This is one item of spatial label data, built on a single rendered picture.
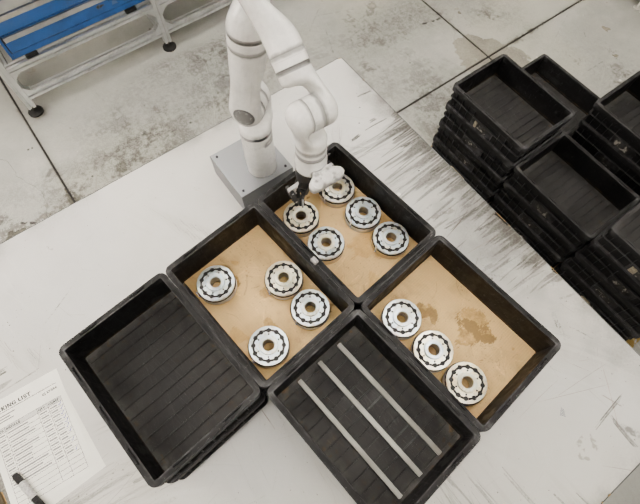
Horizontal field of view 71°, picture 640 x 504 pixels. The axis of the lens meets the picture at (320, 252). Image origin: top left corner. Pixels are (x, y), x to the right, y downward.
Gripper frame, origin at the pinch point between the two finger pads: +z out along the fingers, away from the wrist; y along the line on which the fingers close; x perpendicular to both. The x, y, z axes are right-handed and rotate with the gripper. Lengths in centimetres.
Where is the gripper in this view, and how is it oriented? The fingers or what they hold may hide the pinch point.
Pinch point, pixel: (310, 195)
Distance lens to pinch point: 118.3
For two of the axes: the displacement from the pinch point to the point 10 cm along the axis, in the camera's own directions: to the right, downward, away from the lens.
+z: -0.2, 4.0, 9.1
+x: 5.9, 7.4, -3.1
